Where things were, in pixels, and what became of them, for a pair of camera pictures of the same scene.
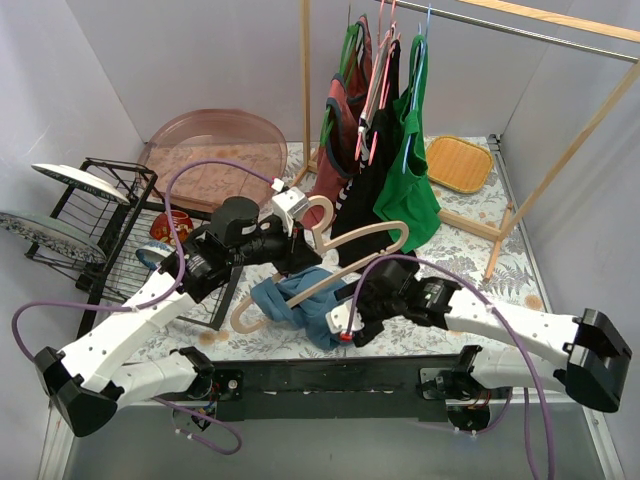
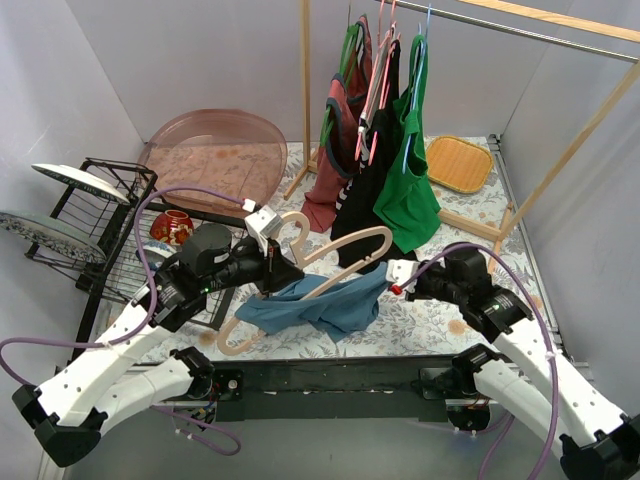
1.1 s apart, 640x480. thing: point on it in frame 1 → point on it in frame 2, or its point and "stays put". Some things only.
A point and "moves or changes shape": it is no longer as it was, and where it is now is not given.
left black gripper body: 295,250 → 273,270
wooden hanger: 266,284 moves or changes shape
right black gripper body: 365,315 → 417,285
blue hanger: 416,87 stays put
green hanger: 345,65 stays put
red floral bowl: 161,227 stays put
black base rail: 357,386 stays put
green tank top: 407,206 stays put
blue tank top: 271,295 moves or changes shape
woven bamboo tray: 458,163 stays put
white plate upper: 83,180 stays put
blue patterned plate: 53,235 stays put
